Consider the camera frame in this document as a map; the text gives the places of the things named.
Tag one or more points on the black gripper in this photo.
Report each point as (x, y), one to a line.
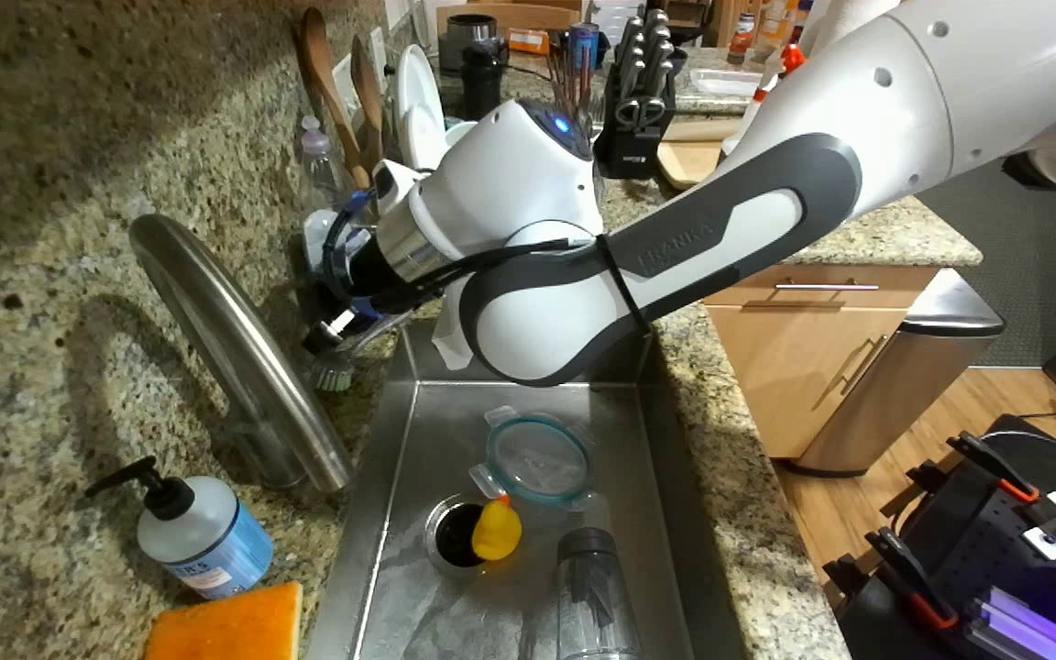
(372, 282)

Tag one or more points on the steel gooseneck faucet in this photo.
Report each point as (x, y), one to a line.
(235, 344)

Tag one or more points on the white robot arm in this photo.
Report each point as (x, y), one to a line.
(895, 121)

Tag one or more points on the small clear plastic bottle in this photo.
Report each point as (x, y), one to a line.
(312, 152)

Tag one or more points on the dish brush green bristles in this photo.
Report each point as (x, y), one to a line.
(334, 377)

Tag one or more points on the large white plate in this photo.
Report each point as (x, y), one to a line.
(421, 111)

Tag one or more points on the glass container teal lid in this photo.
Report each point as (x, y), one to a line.
(542, 462)

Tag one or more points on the wooden spoon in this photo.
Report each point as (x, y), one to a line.
(366, 93)
(323, 86)

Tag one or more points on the clear soap dispenser black pump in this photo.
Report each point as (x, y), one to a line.
(204, 537)

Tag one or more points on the steel sink basin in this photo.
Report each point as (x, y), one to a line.
(405, 587)

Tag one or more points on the black kitchen appliance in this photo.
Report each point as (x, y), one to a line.
(473, 66)

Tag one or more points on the orange sponge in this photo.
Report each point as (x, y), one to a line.
(229, 628)

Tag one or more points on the black knife block with knives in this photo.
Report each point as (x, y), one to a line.
(640, 139)

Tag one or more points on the clear drinking glass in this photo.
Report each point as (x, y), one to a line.
(594, 587)

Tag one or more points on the small wooden cutting board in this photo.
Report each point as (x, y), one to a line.
(688, 159)

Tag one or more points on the light wooden base cabinet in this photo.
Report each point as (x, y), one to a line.
(772, 369)

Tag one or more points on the orange black clamp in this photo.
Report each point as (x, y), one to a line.
(993, 472)
(917, 581)

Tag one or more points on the black robot cart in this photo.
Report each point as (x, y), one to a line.
(982, 537)

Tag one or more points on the silver aluminium frame rail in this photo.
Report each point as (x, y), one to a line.
(1028, 628)

